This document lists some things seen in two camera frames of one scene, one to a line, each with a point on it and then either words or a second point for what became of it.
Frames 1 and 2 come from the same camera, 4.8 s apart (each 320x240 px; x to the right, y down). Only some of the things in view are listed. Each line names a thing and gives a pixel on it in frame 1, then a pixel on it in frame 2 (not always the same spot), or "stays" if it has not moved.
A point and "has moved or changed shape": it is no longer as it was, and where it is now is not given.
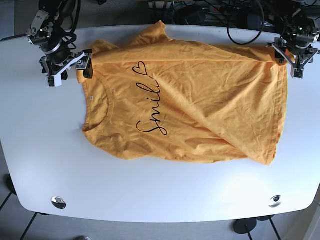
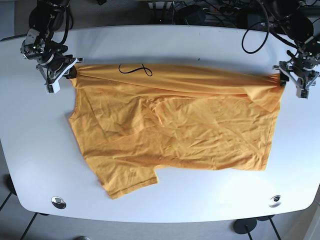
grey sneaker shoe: x=82 y=238 stays
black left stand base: x=7 y=180 stays
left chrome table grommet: x=58 y=202 stays
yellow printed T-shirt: x=157 y=98 has moved or changed shape
